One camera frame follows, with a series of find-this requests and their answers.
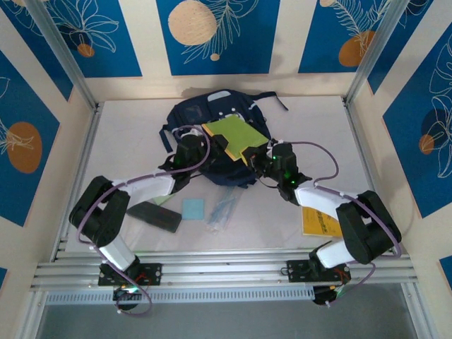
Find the black base controller board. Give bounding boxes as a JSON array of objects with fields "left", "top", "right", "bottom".
[
  {"left": 312, "top": 285, "right": 345, "bottom": 307},
  {"left": 112, "top": 285, "right": 142, "bottom": 312}
]

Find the aluminium table side rail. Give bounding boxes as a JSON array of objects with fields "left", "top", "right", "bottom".
[
  {"left": 342, "top": 98, "right": 412, "bottom": 258},
  {"left": 51, "top": 101, "right": 104, "bottom": 263}
]

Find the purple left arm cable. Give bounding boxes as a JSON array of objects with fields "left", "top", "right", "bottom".
[{"left": 77, "top": 124, "right": 213, "bottom": 317}]

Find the aluminium frame post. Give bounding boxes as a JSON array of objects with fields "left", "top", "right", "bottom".
[
  {"left": 24, "top": 0, "right": 100, "bottom": 112},
  {"left": 344, "top": 0, "right": 421, "bottom": 107}
]

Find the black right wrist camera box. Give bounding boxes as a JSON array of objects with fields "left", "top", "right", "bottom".
[{"left": 272, "top": 142, "right": 297, "bottom": 169}]

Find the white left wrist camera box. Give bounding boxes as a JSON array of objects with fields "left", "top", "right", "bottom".
[{"left": 174, "top": 126, "right": 203, "bottom": 141}]

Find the clear packet of pens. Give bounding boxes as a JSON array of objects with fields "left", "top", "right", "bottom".
[{"left": 206, "top": 186, "right": 237, "bottom": 234}]

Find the lime green notebook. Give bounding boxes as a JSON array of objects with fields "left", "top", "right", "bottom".
[{"left": 201, "top": 115, "right": 270, "bottom": 164}]

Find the black pencil case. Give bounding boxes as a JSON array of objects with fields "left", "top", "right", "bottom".
[{"left": 126, "top": 201, "right": 183, "bottom": 234}]

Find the navy blue backpack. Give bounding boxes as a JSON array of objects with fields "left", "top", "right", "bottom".
[{"left": 157, "top": 90, "right": 289, "bottom": 190}]

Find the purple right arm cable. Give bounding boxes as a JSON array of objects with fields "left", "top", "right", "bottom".
[{"left": 270, "top": 140, "right": 403, "bottom": 308}]

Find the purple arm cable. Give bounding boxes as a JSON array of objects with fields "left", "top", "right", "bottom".
[
  {"left": 270, "top": 140, "right": 403, "bottom": 308},
  {"left": 77, "top": 124, "right": 213, "bottom": 317}
]

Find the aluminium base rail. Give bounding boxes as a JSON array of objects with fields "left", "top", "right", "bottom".
[{"left": 30, "top": 249, "right": 423, "bottom": 293}]

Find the blue sticky note pad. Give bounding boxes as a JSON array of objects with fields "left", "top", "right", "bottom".
[{"left": 182, "top": 198, "right": 206, "bottom": 222}]

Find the yellow booklet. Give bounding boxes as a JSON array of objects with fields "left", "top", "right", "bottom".
[{"left": 301, "top": 206, "right": 343, "bottom": 237}]

